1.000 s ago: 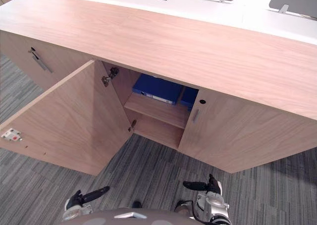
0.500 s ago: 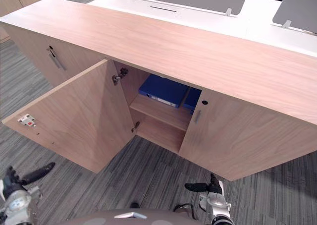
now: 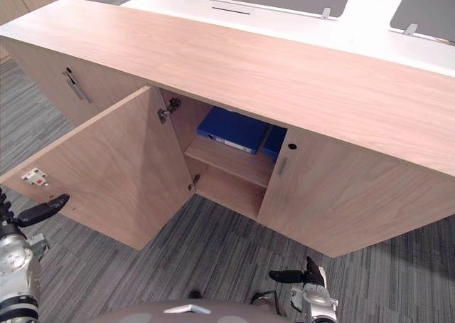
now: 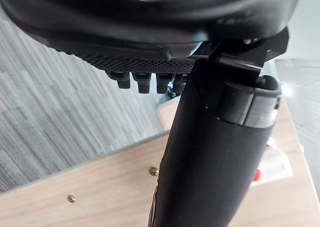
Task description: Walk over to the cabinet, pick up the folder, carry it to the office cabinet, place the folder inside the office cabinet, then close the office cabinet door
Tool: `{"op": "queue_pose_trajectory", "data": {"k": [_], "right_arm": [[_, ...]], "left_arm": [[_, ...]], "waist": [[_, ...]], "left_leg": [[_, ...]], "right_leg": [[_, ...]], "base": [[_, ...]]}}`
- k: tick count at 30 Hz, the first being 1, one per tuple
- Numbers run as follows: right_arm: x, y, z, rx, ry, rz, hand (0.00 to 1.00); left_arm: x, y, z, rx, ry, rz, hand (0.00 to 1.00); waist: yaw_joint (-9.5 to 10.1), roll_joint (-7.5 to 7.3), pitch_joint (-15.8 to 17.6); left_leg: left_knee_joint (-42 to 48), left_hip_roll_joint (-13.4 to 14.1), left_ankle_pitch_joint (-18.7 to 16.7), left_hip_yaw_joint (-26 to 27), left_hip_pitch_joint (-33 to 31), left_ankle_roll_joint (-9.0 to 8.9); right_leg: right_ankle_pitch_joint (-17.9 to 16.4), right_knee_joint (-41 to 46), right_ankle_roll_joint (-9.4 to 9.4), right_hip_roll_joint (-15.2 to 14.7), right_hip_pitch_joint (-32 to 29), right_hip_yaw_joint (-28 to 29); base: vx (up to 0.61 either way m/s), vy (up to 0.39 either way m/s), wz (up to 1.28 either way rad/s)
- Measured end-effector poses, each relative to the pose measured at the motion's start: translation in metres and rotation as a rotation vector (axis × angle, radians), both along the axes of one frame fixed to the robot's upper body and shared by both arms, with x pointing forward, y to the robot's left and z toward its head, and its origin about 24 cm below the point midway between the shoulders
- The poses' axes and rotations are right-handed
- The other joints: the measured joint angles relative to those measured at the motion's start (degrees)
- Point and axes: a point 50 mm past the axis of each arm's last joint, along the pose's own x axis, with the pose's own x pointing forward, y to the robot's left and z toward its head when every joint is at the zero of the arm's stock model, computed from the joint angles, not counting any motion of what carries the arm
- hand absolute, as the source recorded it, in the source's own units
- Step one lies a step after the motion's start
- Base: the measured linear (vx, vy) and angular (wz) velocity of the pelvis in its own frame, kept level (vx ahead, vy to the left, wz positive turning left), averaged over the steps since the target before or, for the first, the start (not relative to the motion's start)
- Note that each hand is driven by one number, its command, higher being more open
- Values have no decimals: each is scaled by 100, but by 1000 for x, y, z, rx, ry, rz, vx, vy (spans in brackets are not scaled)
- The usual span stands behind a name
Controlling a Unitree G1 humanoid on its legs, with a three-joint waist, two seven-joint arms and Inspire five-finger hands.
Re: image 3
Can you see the wooden cabinet shelf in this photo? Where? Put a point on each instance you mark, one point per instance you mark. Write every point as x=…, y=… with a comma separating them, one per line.
x=231, y=161

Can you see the small metal door hinge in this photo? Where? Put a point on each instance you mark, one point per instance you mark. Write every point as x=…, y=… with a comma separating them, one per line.
x=193, y=183

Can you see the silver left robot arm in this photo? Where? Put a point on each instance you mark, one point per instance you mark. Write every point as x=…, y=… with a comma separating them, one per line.
x=16, y=266

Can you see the white red door latch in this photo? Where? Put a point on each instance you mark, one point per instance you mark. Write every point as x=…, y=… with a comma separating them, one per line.
x=35, y=178

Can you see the large metal door hinge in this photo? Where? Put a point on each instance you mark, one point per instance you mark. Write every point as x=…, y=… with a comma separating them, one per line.
x=167, y=111

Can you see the low wooden office cabinet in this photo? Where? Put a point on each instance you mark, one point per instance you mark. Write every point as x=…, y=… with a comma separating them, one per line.
x=249, y=67

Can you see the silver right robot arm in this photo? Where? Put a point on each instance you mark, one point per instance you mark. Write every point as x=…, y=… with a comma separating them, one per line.
x=316, y=301

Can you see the plain blue folder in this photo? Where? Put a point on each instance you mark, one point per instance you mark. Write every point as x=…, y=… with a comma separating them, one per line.
x=275, y=141

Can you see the closed wooden door round lock hole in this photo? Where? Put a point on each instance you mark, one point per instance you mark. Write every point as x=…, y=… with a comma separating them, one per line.
x=355, y=202

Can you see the gray robot torso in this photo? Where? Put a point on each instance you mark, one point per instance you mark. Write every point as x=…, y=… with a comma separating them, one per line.
x=192, y=312

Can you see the white office desk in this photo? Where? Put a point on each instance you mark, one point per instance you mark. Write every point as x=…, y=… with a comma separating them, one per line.
x=369, y=24

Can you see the blue folder white spine label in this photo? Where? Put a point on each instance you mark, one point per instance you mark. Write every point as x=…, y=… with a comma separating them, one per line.
x=231, y=127

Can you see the open wooden cabinet door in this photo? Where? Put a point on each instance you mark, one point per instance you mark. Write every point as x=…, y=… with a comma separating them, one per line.
x=106, y=166

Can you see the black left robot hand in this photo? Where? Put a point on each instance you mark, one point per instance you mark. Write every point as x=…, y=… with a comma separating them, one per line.
x=42, y=211

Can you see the silver partition bracket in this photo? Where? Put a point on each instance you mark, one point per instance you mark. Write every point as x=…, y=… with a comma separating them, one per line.
x=411, y=29
x=325, y=14

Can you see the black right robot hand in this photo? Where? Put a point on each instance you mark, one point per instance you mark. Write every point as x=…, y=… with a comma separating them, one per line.
x=309, y=275

